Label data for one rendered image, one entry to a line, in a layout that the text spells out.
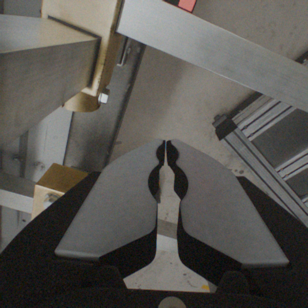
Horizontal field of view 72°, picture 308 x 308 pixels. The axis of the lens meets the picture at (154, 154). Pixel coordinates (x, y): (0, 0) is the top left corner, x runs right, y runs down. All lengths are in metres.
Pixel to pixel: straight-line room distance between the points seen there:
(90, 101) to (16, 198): 0.19
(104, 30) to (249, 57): 0.11
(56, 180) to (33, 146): 0.26
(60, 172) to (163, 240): 0.17
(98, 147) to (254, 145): 0.75
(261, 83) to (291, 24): 0.96
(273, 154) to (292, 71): 0.87
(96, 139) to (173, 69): 0.72
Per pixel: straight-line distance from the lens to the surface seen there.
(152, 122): 1.11
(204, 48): 0.19
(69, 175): 0.31
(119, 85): 0.35
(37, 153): 0.55
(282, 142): 1.05
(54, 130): 0.51
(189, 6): 0.33
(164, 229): 0.33
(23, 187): 0.34
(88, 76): 0.18
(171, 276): 2.05
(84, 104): 0.20
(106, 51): 0.18
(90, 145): 0.40
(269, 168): 1.07
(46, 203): 0.28
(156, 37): 0.18
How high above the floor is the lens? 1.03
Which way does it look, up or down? 60 degrees down
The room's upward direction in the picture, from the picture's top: 176 degrees counter-clockwise
